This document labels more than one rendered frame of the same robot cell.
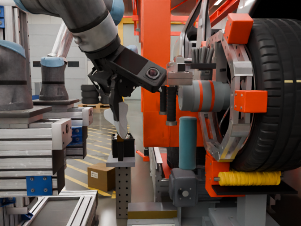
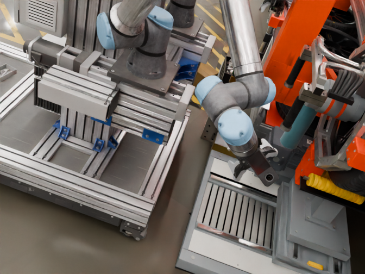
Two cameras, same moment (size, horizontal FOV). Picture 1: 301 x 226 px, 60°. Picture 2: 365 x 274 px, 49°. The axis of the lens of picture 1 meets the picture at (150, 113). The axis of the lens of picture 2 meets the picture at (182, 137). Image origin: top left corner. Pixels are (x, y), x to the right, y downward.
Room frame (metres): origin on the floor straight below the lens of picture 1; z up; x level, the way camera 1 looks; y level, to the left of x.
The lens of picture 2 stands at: (-0.34, 0.18, 1.61)
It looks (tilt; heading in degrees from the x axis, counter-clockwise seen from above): 39 degrees down; 5
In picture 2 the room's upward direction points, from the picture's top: 19 degrees clockwise
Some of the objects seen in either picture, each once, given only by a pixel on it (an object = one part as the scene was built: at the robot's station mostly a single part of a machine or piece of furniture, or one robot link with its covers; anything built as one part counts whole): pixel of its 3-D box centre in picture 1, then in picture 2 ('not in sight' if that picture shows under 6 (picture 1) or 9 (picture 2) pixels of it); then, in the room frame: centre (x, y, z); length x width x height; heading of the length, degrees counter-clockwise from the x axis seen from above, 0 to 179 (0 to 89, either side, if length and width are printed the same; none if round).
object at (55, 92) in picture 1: (53, 90); (180, 10); (1.42, 0.52, 0.87); 0.15 x 0.15 x 0.10
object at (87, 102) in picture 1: (99, 93); not in sight; (9.71, 1.89, 0.55); 1.40 x 0.80 x 1.09; 91
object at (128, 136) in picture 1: (122, 143); (233, 74); (1.67, 0.18, 0.51); 0.20 x 0.14 x 0.13; 10
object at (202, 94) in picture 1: (203, 96); (334, 99); (1.17, -0.24, 0.85); 0.21 x 0.14 x 0.14; 92
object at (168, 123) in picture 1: (171, 104); (293, 112); (0.99, -0.08, 0.83); 0.04 x 0.04 x 0.16
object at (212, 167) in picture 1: (224, 175); (318, 169); (1.17, -0.35, 0.48); 0.16 x 0.12 x 0.17; 92
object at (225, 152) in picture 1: (218, 96); (351, 105); (1.17, -0.31, 0.85); 0.54 x 0.07 x 0.54; 2
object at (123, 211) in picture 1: (123, 185); (219, 111); (1.72, 0.19, 0.21); 0.10 x 0.10 x 0.42; 2
